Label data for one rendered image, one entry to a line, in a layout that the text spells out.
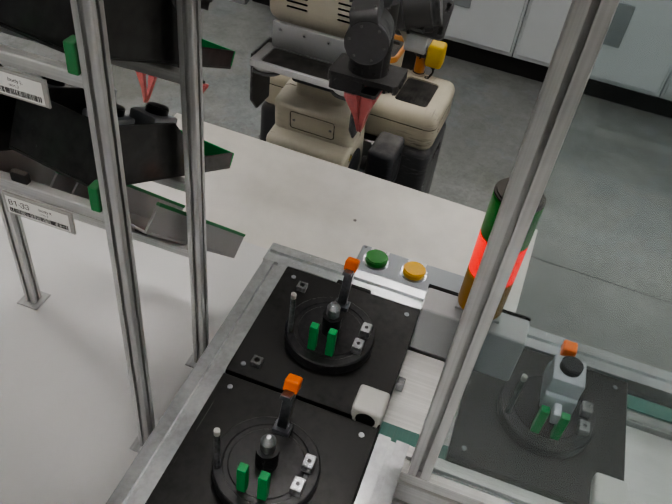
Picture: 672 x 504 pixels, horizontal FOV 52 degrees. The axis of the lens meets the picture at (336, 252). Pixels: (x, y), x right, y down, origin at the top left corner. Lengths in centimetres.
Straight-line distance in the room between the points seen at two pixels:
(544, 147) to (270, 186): 100
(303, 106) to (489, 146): 180
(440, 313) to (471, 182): 239
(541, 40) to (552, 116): 342
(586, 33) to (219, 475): 66
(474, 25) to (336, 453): 330
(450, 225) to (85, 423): 83
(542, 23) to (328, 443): 325
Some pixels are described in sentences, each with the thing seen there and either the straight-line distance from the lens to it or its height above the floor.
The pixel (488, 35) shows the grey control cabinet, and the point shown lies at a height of 19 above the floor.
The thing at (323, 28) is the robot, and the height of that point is 110.
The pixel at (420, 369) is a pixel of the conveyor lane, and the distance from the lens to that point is 115.
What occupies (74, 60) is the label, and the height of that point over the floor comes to 149.
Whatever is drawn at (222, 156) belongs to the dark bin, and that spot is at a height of 122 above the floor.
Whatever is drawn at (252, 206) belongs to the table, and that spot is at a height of 86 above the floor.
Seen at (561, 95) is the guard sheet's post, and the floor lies 154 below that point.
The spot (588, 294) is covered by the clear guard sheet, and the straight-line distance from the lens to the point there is 70.
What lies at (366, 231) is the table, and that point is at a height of 86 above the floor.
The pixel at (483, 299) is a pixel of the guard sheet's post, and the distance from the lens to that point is 72.
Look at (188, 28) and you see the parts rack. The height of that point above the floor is 145.
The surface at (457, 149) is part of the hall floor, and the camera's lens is 335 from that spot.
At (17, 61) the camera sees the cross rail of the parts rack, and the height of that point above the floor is 147.
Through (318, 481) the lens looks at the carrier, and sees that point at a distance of 95.
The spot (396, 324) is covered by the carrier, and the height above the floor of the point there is 97.
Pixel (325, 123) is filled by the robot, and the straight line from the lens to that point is 175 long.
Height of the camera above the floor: 180
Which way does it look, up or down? 43 degrees down
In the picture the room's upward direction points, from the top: 9 degrees clockwise
